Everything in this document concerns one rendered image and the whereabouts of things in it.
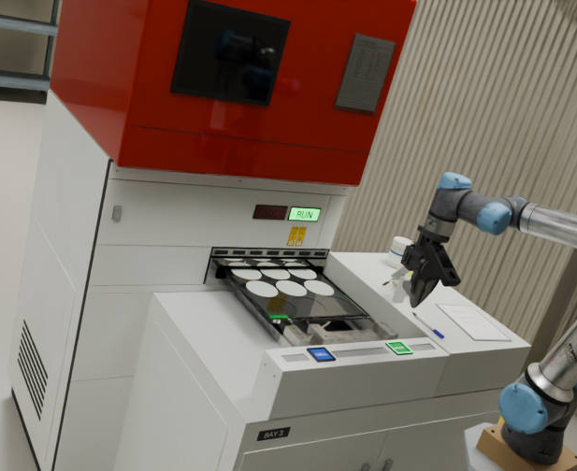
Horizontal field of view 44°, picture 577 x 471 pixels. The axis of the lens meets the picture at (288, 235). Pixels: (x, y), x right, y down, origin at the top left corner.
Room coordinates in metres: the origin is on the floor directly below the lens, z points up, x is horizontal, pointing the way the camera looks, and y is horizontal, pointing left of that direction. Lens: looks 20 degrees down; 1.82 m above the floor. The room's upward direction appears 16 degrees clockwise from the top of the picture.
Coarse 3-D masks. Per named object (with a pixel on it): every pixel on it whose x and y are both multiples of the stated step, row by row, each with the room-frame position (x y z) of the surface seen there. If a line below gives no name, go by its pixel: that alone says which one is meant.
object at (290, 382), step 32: (288, 352) 1.54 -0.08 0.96; (352, 352) 1.64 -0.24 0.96; (384, 352) 1.69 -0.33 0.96; (416, 352) 1.73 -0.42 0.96; (256, 384) 1.51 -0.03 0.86; (288, 384) 1.46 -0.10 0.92; (320, 384) 1.52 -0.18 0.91; (352, 384) 1.58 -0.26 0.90; (384, 384) 1.65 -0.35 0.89; (416, 384) 1.72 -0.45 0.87; (288, 416) 1.48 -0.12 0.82
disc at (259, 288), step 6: (252, 282) 2.01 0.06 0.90; (258, 282) 2.02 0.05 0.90; (264, 282) 2.03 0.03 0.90; (252, 288) 1.97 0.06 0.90; (258, 288) 1.98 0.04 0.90; (264, 288) 1.99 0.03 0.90; (270, 288) 2.00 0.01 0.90; (258, 294) 1.94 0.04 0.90; (264, 294) 1.95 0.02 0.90; (270, 294) 1.96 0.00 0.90; (276, 294) 1.97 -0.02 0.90
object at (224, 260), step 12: (216, 264) 2.02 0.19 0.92; (228, 264) 2.04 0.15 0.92; (240, 264) 2.07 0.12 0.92; (252, 264) 2.09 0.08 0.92; (264, 264) 2.12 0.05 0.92; (276, 264) 2.15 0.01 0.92; (288, 264) 2.17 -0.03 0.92; (300, 264) 2.20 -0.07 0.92; (312, 264) 2.23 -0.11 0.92; (324, 264) 2.26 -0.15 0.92; (216, 276) 2.04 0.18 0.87
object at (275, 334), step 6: (240, 294) 2.03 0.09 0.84; (240, 300) 2.02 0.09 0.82; (246, 300) 2.00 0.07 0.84; (246, 306) 1.99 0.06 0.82; (252, 312) 1.96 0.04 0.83; (258, 318) 1.93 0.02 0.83; (264, 324) 1.90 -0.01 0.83; (270, 324) 1.87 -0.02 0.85; (276, 324) 1.88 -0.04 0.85; (270, 330) 1.87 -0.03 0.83; (276, 330) 1.85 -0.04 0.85; (276, 336) 1.84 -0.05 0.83
